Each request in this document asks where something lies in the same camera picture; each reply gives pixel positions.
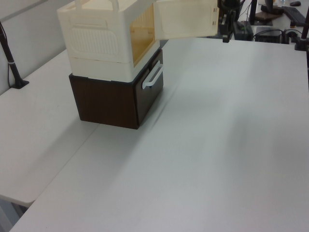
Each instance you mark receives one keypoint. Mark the black computer mouse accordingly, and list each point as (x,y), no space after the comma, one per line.
(295,3)

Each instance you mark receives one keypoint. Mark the black keyboard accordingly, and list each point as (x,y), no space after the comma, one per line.
(293,14)

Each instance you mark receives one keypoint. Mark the brown monitor stand base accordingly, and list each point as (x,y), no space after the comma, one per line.
(268,13)

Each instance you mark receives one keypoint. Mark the black camera stand pole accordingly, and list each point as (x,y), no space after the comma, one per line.
(12,65)

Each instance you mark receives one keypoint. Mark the cream plastic cabinet door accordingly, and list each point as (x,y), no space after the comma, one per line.
(186,19)

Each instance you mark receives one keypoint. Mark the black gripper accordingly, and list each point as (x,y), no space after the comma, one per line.
(228,17)

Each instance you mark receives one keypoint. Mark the dark brown drawer front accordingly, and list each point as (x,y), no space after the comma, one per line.
(147,96)

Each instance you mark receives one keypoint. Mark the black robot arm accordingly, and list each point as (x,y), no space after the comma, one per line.
(229,4)

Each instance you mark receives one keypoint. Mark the thin black upright pole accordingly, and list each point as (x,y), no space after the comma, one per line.
(253,12)

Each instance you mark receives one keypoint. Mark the black clamp stand pole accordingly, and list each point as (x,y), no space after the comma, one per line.
(303,33)

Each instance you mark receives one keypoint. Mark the cream plastic storage cabinet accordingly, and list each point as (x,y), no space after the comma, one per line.
(96,48)

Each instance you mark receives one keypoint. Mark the dark brown wooden drawer box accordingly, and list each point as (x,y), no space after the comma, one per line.
(103,101)

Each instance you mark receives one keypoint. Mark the black device with green label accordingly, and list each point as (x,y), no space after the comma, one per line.
(243,30)

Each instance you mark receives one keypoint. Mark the black electronics box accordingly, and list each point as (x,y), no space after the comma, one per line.
(268,35)

